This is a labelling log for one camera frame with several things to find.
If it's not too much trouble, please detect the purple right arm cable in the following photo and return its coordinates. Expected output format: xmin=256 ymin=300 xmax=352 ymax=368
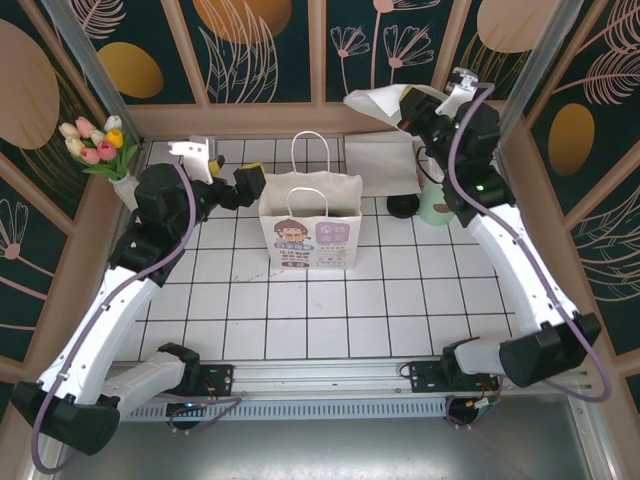
xmin=447 ymin=82 xmax=611 ymax=404

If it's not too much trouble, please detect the black plastic cup lid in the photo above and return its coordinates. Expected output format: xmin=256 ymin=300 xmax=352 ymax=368
xmin=387 ymin=195 xmax=421 ymax=220

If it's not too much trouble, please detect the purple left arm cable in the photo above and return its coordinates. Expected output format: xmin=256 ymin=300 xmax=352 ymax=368
xmin=32 ymin=162 xmax=196 ymax=474

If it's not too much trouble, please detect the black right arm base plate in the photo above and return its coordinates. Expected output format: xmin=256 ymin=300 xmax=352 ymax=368
xmin=408 ymin=358 xmax=501 ymax=394

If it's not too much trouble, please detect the white paper napkin stack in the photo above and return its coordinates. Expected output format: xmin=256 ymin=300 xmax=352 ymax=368
xmin=344 ymin=134 xmax=416 ymax=197

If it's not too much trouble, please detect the artificial tulip bouquet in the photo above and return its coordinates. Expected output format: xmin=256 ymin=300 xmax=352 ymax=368
xmin=58 ymin=114 xmax=142 ymax=182

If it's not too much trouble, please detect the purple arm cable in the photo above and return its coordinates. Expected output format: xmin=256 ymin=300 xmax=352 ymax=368
xmin=447 ymin=82 xmax=611 ymax=404
xmin=32 ymin=162 xmax=196 ymax=474

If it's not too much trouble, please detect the grey slotted cable duct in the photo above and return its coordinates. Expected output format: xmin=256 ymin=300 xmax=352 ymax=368
xmin=119 ymin=399 xmax=451 ymax=424

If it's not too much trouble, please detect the mint green straw holder cup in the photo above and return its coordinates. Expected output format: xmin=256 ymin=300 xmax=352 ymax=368
xmin=417 ymin=179 xmax=454 ymax=227

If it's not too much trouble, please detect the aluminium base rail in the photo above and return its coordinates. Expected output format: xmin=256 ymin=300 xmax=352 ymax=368
xmin=109 ymin=352 xmax=596 ymax=401

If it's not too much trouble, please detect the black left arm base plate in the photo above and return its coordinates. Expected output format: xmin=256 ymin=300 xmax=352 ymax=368
xmin=149 ymin=363 xmax=235 ymax=399

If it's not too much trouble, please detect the white printed paper bag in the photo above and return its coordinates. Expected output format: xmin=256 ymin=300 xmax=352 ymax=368
xmin=258 ymin=130 xmax=364 ymax=271

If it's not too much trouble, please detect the aluminium frame post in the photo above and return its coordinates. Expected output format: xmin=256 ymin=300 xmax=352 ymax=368
xmin=39 ymin=0 xmax=147 ymax=149
xmin=491 ymin=0 xmax=585 ymax=147

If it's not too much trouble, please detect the white ribbed vase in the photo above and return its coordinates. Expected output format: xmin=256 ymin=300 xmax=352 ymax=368
xmin=112 ymin=174 xmax=141 ymax=211

